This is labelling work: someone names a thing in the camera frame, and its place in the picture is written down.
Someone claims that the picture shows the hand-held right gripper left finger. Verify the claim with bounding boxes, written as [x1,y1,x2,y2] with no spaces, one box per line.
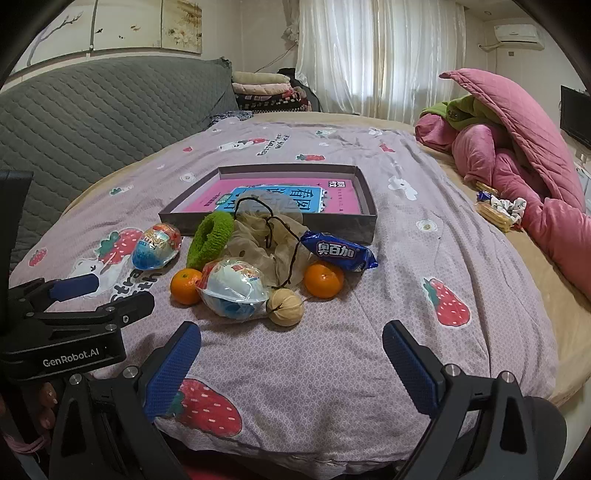
[48,320,202,480]

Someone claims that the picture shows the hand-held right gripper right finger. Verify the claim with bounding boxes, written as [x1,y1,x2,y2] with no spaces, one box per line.
[382,320,568,480]

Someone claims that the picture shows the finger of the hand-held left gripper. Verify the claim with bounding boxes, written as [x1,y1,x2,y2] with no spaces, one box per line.
[9,273,100,315]
[31,291,155,331]

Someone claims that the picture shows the orange tangerine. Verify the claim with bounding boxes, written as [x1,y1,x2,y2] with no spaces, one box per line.
[170,268,204,306]
[303,261,345,299]

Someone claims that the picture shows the toy egg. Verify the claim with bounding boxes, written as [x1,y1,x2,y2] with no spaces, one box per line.
[196,258,270,320]
[131,223,183,271]

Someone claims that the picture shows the green fuzzy scrunchie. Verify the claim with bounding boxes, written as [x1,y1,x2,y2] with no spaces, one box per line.
[186,212,236,271]

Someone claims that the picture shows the walnut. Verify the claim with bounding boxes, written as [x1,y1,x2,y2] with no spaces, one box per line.
[266,288,305,327]

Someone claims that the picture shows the blue cookie packet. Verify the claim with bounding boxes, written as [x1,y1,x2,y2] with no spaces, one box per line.
[300,231,379,274]

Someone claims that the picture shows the grey shallow cardboard box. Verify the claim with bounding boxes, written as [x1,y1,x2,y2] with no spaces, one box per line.
[158,164,378,245]

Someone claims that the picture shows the person's left hand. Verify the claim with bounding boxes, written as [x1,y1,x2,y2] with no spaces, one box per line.
[39,381,60,433]

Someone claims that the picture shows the purple strawberry printed blanket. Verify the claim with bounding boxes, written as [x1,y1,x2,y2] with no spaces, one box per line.
[9,113,560,480]

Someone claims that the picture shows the pink and blue book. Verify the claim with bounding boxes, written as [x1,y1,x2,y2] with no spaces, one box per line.
[172,179,362,216]

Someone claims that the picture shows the grey quilted headboard cover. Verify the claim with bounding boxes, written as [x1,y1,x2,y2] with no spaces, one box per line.
[0,56,240,268]

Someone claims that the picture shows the snack items near quilt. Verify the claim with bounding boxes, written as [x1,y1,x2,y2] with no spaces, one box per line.
[489,194,528,228]

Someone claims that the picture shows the pink quilt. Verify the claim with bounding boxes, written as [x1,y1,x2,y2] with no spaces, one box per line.
[414,68,591,298]

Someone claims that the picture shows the stack of folded blankets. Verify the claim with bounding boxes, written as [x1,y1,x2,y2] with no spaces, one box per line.
[231,69,320,114]

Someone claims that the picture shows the green cloth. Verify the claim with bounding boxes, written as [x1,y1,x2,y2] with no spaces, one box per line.
[419,95,503,133]

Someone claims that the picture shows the dark cloth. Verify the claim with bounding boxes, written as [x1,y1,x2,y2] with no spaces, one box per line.
[276,67,303,93]

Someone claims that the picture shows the black screen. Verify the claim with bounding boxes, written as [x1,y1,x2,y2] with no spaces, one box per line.
[560,85,591,151]

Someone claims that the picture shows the white curtain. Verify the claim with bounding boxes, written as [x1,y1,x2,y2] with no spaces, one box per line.
[295,0,467,120]

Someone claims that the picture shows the white air conditioner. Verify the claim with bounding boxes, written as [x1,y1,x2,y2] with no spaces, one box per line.
[493,23,546,51]

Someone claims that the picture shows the wall painting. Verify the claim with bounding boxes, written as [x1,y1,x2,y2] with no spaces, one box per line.
[9,0,206,77]

